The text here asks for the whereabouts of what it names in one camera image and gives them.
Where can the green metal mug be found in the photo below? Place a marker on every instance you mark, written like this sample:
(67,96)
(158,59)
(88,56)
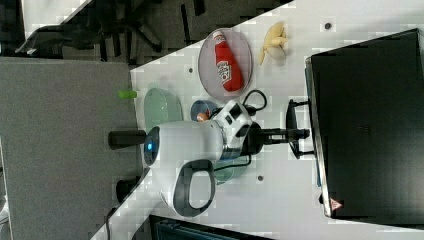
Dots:
(227,170)

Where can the grey round plate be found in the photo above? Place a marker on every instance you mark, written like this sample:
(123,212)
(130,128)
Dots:
(208,71)

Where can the blue small bowl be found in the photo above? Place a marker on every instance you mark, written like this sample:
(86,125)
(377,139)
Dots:
(202,106)

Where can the blue metal frame rail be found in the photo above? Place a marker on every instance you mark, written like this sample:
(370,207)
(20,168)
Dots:
(170,229)

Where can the green perforated colander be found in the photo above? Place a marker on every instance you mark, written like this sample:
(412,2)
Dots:
(161,106)

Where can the red ketchup bottle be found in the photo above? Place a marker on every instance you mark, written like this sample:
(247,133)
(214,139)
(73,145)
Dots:
(228,69)

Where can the yellow toy banana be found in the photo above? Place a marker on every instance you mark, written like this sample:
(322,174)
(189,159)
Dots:
(275,38)

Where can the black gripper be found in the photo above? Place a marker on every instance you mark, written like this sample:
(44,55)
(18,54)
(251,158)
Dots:
(255,138)

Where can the black cylinder post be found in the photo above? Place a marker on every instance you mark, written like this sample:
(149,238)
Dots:
(123,139)

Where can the black silver toaster oven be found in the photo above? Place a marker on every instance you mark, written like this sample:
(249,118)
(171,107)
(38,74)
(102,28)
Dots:
(366,110)

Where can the green cylinder object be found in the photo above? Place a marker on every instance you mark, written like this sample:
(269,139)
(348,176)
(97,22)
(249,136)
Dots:
(127,94)

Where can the black office chair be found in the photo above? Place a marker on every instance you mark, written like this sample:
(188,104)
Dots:
(93,24)

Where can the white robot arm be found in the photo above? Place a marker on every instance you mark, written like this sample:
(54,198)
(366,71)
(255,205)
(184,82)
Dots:
(177,151)

